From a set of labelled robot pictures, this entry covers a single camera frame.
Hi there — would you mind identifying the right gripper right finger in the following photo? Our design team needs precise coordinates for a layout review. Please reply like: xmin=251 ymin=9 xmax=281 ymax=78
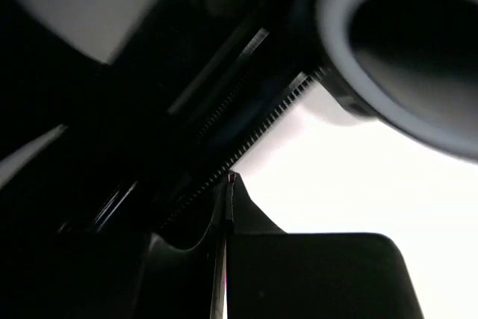
xmin=225 ymin=172 xmax=423 ymax=318

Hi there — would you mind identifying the black kids suitcase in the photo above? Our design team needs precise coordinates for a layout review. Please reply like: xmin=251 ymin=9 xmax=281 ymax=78
xmin=1 ymin=0 xmax=477 ymax=235

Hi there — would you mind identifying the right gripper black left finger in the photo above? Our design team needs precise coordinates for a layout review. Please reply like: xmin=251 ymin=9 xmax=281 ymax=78
xmin=1 ymin=180 xmax=226 ymax=318

